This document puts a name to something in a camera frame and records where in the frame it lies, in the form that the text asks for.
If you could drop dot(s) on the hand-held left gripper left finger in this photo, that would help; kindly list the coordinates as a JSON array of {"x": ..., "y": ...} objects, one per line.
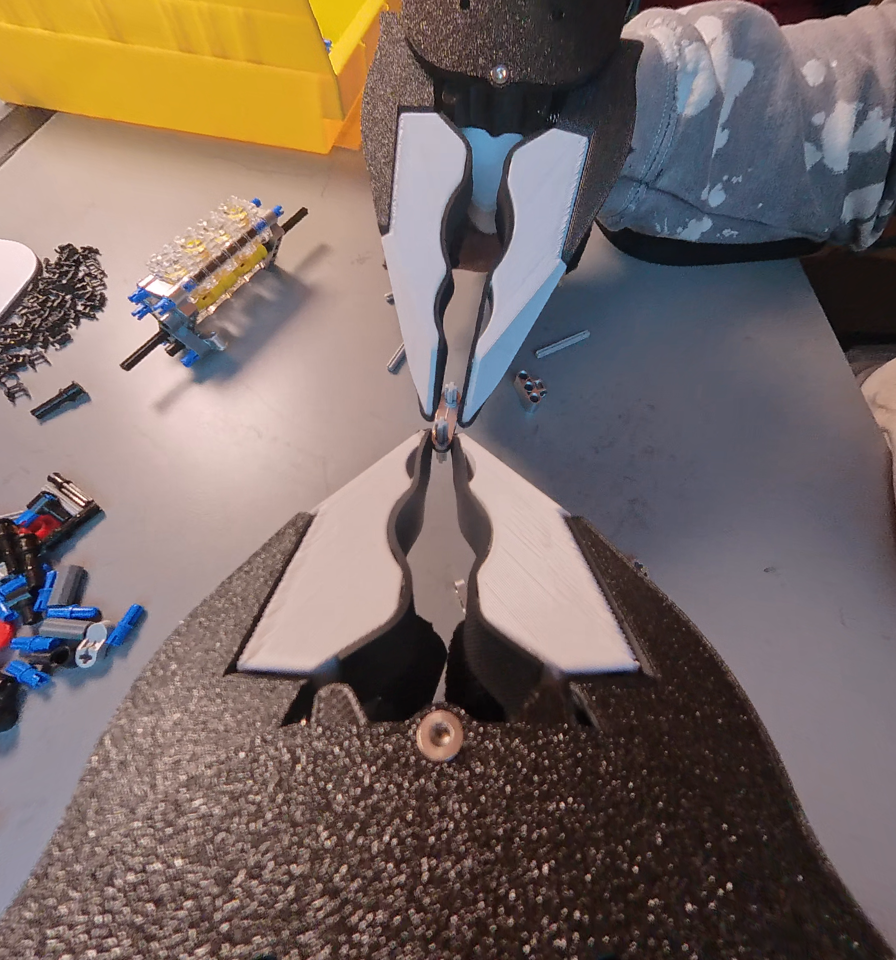
[{"x": 328, "y": 585}]

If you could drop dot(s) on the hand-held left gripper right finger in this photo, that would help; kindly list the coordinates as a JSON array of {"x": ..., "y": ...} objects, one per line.
[{"x": 549, "y": 585}]

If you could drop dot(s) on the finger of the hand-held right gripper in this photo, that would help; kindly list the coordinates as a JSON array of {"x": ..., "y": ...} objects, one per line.
[
  {"x": 545, "y": 225},
  {"x": 421, "y": 225}
]

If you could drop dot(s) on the thin silver toy liftarm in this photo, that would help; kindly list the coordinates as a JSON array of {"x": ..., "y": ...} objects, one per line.
[{"x": 442, "y": 435}]

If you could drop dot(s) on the grey desk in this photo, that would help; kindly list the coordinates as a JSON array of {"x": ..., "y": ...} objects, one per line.
[{"x": 717, "y": 450}]

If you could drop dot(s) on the grey three-hole toy beam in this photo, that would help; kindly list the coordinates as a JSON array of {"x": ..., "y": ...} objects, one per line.
[{"x": 530, "y": 394}]

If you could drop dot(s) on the clear toy engine block assembly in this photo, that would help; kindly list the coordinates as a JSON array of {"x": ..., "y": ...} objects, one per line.
[{"x": 208, "y": 277}]

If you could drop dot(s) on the pile of blue black pins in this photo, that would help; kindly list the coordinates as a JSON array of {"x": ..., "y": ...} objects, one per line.
[{"x": 43, "y": 607}]

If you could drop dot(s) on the long yellow plastic bin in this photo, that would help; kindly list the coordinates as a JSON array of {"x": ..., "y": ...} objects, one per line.
[{"x": 155, "y": 75}]

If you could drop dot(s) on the black toy pin connector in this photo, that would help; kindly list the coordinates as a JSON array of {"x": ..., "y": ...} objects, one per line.
[{"x": 59, "y": 400}]

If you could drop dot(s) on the pile of small black links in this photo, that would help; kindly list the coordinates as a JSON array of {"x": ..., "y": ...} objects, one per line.
[{"x": 50, "y": 307}]

